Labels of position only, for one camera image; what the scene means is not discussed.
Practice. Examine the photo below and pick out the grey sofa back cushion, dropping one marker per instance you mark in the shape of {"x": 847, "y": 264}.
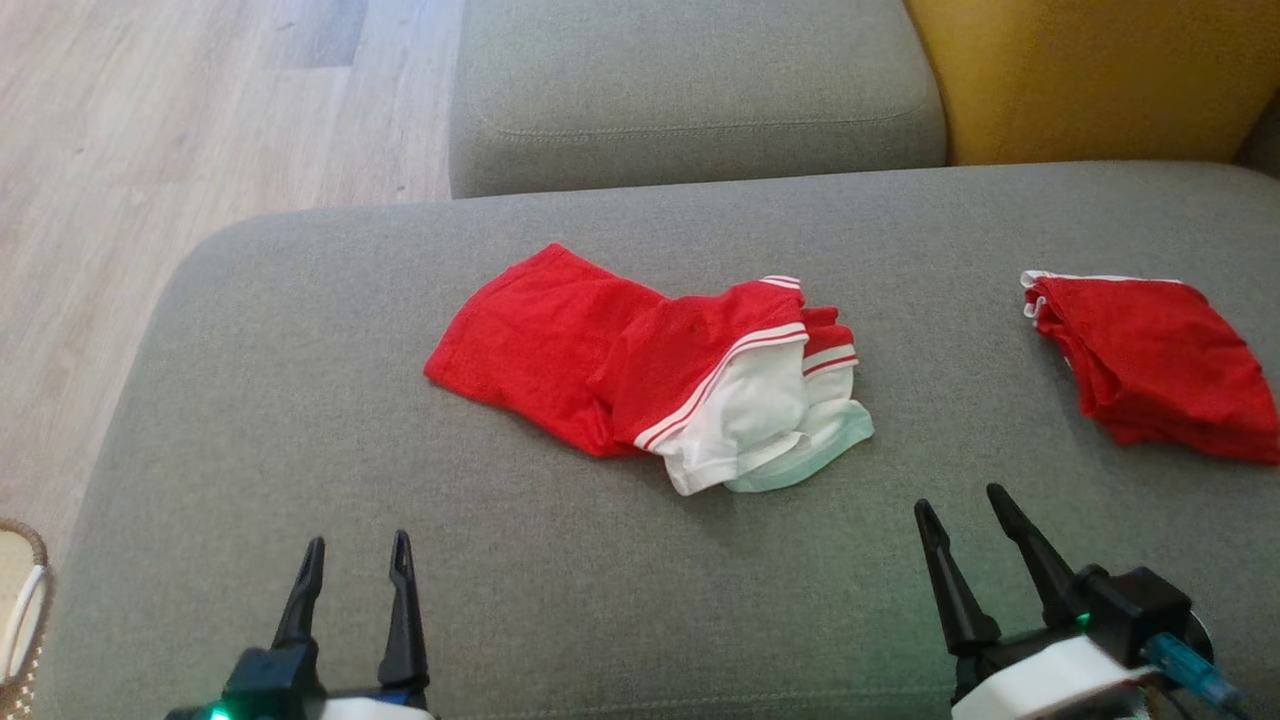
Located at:
{"x": 700, "y": 90}

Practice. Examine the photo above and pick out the wicker laundry basket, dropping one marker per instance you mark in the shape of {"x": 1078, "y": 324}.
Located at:
{"x": 20, "y": 610}

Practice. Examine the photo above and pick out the red shorts with white trim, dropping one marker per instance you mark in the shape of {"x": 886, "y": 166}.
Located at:
{"x": 1160, "y": 360}

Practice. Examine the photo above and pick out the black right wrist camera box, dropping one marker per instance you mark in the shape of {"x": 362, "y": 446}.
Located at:
{"x": 1135, "y": 610}

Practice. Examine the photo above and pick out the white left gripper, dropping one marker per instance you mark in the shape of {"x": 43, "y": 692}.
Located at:
{"x": 275, "y": 685}

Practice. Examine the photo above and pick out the large grey sofa seat cushion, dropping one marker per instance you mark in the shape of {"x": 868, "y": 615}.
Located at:
{"x": 600, "y": 580}

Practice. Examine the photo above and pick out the red shirt with white sleeves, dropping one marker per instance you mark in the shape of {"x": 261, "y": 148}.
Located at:
{"x": 560, "y": 350}

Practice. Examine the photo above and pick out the yellow sofa cushion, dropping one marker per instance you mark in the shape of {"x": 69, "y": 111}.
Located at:
{"x": 1100, "y": 70}

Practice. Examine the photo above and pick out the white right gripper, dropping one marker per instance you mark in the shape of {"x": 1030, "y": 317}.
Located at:
{"x": 1050, "y": 680}

